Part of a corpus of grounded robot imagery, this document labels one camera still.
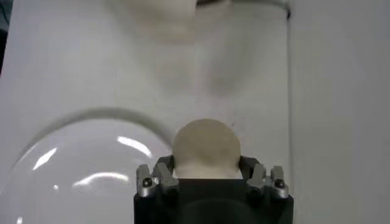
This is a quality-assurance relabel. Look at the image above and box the white steamed baozi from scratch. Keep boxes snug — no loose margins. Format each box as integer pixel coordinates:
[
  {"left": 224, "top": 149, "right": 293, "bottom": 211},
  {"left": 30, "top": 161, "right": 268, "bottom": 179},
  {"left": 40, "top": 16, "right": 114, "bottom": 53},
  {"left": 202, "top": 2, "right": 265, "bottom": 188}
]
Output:
[{"left": 172, "top": 118, "right": 243, "bottom": 180}]

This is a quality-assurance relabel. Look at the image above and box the white electric cooker base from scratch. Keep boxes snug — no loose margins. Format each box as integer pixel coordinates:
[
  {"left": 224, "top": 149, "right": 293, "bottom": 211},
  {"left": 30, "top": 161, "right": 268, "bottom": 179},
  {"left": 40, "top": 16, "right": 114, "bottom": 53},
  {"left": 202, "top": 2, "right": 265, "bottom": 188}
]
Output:
[{"left": 105, "top": 0, "right": 234, "bottom": 41}]

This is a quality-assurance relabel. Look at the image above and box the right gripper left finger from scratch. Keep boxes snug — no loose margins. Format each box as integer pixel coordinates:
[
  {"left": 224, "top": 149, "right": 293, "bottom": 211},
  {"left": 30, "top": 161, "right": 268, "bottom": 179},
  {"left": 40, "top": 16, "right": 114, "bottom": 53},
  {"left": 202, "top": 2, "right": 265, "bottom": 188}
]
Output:
[{"left": 135, "top": 155, "right": 180, "bottom": 199}]

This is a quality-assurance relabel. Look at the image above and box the white oval plate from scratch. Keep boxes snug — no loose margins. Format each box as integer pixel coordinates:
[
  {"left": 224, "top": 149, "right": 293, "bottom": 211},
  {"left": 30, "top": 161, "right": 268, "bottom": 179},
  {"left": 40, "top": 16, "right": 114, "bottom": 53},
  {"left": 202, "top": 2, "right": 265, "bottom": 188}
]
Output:
[{"left": 0, "top": 117, "right": 175, "bottom": 224}]

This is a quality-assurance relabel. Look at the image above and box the black cooker power cord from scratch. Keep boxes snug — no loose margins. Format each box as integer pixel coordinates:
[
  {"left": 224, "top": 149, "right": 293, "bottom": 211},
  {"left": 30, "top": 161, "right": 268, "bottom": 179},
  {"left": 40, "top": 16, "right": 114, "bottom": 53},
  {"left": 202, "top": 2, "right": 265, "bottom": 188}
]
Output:
[{"left": 196, "top": 0, "right": 292, "bottom": 20}]

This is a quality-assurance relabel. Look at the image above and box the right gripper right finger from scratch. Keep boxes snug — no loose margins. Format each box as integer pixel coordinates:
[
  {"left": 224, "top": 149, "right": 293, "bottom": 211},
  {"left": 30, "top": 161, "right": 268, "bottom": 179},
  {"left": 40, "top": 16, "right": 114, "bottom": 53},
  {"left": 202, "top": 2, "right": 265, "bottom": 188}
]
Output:
[{"left": 239, "top": 155, "right": 289, "bottom": 199}]

